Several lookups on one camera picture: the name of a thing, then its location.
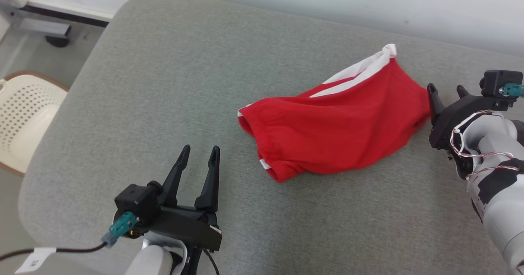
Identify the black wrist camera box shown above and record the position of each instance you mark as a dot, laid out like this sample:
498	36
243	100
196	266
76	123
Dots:
493	82
137	199

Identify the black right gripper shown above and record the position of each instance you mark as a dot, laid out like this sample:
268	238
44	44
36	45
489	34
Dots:
450	117

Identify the black caster wheel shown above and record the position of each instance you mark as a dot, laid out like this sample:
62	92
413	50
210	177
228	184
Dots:
57	41

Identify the grey metal frame post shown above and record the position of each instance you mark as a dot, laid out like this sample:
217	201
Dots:
37	23

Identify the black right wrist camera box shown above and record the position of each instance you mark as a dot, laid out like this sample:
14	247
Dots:
493	82

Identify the red shorts with white stripe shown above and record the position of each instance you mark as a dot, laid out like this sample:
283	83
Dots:
335	131

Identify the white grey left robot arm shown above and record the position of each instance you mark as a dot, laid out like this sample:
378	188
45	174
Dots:
151	262

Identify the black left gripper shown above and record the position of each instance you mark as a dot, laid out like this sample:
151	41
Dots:
188	226

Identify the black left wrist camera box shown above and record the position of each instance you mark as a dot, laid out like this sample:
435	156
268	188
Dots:
137	199

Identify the cream perforated laundry basket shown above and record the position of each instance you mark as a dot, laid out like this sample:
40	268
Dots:
24	119

